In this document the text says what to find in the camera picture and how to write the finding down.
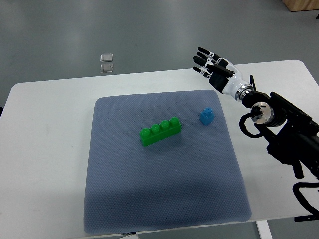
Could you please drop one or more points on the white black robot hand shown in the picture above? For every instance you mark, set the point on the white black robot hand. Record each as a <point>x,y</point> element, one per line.
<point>221,74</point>

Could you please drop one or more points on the blue toy block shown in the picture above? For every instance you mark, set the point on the blue toy block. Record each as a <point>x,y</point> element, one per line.
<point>207,116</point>

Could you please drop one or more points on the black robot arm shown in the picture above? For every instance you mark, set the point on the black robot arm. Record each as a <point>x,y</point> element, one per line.
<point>292,135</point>

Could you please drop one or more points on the green four-stud toy block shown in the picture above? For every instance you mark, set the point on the green four-stud toy block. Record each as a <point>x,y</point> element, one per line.
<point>158,132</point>

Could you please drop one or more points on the wooden furniture corner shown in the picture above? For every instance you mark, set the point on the wooden furniture corner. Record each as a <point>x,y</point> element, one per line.
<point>301,5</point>

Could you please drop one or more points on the blue-grey textured mat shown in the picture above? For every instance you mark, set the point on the blue-grey textured mat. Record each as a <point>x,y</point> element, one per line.
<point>189,179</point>

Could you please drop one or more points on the upper metal floor plate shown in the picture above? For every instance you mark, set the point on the upper metal floor plate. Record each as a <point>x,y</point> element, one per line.
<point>106,57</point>

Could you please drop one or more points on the white table leg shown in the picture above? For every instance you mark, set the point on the white table leg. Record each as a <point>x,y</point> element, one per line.
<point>263,229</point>

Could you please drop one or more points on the black table control panel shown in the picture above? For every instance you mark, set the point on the black table control panel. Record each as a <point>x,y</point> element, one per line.
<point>306,218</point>

